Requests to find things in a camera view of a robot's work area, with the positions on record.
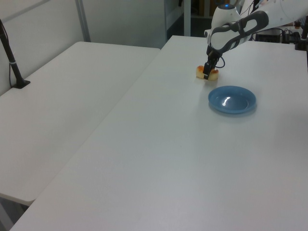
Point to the bread roll with orange glaze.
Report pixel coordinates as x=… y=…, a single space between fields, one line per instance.
x=213 y=75

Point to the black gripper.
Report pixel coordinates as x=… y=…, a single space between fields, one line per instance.
x=213 y=53

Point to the grey metal frame post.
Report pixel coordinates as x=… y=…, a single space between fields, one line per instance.
x=83 y=20

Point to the blue round plate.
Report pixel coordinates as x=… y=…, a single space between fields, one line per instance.
x=231 y=99

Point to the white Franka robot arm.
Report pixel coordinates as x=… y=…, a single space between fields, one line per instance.
x=226 y=39

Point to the white side table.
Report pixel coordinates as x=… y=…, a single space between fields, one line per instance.
x=60 y=103

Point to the black clamp stand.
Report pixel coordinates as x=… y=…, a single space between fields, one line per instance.
x=302 y=43

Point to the black camera pole with base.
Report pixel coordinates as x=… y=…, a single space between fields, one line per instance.
x=12 y=65

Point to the black electronics box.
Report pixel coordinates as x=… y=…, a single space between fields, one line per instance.
x=268 y=36

